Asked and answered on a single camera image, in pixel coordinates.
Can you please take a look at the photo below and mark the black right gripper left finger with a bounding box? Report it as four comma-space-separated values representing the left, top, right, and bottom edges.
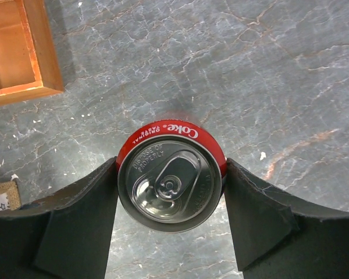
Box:
0, 158, 118, 278

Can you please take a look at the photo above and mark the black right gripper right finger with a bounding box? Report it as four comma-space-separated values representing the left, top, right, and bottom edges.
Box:
225, 159, 349, 278

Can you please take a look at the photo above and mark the red coke can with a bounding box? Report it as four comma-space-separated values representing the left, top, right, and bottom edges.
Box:
116, 119, 227, 233

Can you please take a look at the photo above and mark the burlap canvas tote bag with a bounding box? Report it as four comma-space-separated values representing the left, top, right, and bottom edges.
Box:
0, 181, 22, 211

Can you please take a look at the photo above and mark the wooden compartment tray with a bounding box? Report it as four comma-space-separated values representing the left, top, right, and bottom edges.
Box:
0, 0, 64, 106

